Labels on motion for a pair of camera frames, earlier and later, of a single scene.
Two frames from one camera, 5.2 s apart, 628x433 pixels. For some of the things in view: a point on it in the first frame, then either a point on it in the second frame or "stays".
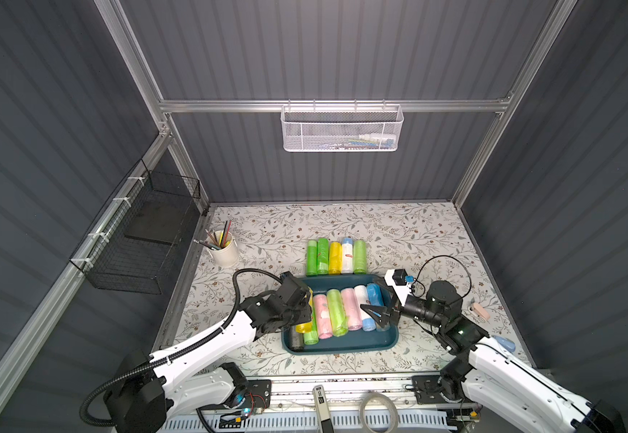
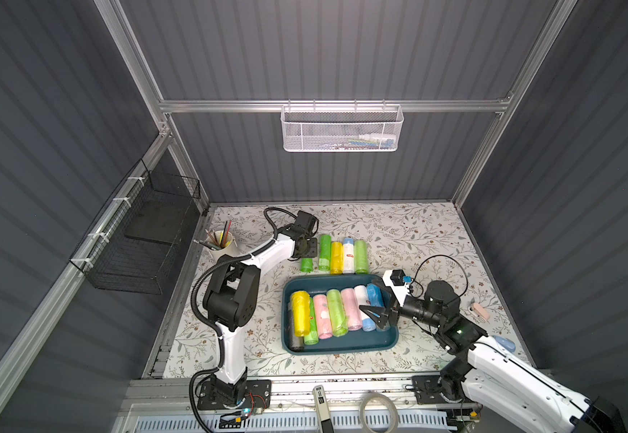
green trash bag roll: [312, 337] stays
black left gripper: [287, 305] to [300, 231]
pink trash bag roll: [323, 317] stays
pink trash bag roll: [351, 308] stays
